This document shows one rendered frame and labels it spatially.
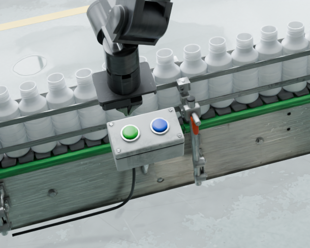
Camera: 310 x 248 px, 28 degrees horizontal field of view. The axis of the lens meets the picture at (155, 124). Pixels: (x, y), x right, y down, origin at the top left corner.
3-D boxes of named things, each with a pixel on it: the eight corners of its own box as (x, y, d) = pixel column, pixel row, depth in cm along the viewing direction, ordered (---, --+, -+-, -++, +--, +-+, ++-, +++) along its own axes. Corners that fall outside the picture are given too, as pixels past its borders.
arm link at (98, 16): (123, 15, 90) (171, 20, 95) (99, -37, 96) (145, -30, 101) (92, 70, 98) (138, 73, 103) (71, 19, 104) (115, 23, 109)
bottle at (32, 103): (56, 135, 141) (40, 75, 131) (59, 151, 136) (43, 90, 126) (30, 140, 140) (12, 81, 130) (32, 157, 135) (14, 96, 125)
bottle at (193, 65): (201, 120, 139) (196, 58, 129) (178, 112, 142) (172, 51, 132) (214, 106, 143) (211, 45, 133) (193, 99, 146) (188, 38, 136)
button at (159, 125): (165, 119, 123) (165, 115, 122) (169, 132, 121) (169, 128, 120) (150, 123, 122) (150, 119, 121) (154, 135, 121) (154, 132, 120)
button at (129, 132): (136, 126, 122) (135, 122, 121) (139, 139, 120) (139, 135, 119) (121, 130, 122) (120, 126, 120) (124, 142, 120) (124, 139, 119)
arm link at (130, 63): (108, 57, 95) (143, 46, 96) (94, 25, 98) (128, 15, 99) (111, 83, 101) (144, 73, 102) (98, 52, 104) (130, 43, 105)
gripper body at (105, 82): (92, 79, 109) (87, 53, 103) (147, 67, 110) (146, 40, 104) (100, 108, 106) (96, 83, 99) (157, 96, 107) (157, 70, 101)
